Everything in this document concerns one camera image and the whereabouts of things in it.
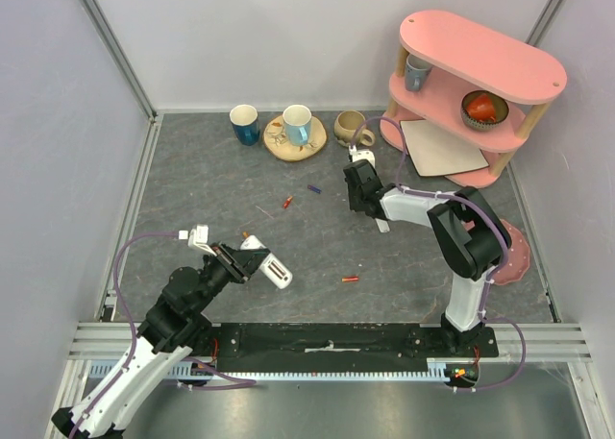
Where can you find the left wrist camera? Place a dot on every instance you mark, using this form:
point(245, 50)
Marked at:
point(197, 238)

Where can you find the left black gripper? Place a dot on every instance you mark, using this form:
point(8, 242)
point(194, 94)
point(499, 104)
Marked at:
point(240, 263)

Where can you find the white cable duct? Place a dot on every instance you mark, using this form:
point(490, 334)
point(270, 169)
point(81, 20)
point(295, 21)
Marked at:
point(435, 371)

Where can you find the red cup in bowl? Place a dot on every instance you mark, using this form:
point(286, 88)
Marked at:
point(481, 108)

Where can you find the patterned dark bowl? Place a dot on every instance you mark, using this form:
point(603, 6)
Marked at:
point(501, 106)

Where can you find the beige ceramic mug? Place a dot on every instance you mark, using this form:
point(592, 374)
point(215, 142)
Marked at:
point(345, 126)

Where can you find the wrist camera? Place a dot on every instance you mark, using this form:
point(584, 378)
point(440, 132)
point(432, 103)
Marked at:
point(356, 154)
point(197, 238)

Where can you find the beige floral saucer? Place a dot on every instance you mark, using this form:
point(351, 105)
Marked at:
point(277, 143)

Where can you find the purple battery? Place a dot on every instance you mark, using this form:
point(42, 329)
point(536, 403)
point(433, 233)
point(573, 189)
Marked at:
point(314, 189)

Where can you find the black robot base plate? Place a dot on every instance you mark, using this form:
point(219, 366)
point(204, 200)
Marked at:
point(338, 348)

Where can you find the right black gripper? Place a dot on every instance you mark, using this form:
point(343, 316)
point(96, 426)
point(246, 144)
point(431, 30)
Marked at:
point(358, 205)

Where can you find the pink dotted plate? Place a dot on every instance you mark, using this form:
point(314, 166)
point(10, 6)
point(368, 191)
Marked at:
point(518, 257)

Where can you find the red battery near centre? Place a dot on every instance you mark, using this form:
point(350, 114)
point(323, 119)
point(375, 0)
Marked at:
point(287, 202)

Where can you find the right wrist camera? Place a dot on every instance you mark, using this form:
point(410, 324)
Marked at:
point(356, 154)

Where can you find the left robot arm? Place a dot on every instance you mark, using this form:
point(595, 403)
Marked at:
point(173, 329)

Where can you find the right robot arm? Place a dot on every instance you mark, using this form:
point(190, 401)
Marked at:
point(471, 237)

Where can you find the white remote battery cover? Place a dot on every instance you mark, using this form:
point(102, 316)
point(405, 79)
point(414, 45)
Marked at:
point(382, 226)

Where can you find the dark blue mug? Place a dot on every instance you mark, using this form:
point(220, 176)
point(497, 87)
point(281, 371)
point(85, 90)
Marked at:
point(244, 119)

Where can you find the white square plate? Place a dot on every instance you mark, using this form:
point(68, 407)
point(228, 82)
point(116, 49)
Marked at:
point(436, 152)

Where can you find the white remote control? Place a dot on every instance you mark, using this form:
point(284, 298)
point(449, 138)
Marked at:
point(272, 268)

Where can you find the light blue mug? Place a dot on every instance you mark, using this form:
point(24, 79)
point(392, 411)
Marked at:
point(297, 124)

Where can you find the pink three-tier shelf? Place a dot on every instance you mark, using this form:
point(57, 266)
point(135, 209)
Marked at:
point(476, 84)

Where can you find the grey mug on shelf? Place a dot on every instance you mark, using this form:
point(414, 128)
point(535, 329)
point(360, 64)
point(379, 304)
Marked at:
point(416, 72)

